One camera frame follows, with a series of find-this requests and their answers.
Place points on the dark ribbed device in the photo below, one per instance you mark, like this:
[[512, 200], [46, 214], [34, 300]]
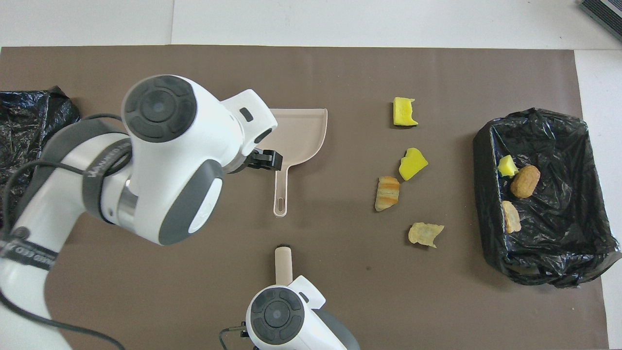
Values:
[[602, 12]]

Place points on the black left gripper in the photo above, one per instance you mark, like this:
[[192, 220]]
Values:
[[252, 160]]

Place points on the pale toy dumpling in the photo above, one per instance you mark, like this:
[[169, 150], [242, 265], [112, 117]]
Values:
[[423, 234], [511, 218]]

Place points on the notched rectangular yellow sponge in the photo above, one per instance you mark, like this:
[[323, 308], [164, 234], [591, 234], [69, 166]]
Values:
[[403, 113]]

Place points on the beige hand brush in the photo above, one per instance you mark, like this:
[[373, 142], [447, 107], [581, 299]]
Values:
[[283, 265]]

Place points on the open bin with black bag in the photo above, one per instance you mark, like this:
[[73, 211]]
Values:
[[568, 228]]

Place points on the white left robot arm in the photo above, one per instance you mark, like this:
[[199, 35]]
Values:
[[194, 146]]

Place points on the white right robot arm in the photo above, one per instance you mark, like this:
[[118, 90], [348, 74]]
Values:
[[277, 316]]

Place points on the irregular yellow sponge chunk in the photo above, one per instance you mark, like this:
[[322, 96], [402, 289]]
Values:
[[413, 165]]

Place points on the bin wrapped in black bag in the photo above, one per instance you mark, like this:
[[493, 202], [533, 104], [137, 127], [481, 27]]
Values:
[[24, 126]]

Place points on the brown fried nugget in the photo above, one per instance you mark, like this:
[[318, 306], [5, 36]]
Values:
[[526, 182]]

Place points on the brown table mat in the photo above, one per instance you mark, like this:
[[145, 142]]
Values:
[[388, 301]]

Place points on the small yellow sponge wedge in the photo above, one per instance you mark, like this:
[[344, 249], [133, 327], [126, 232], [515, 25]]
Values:
[[507, 166]]

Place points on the beige plastic dustpan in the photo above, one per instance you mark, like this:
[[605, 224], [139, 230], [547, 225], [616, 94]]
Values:
[[303, 131]]

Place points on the striped toy croissant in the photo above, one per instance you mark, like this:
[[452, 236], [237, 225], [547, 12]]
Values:
[[388, 193]]

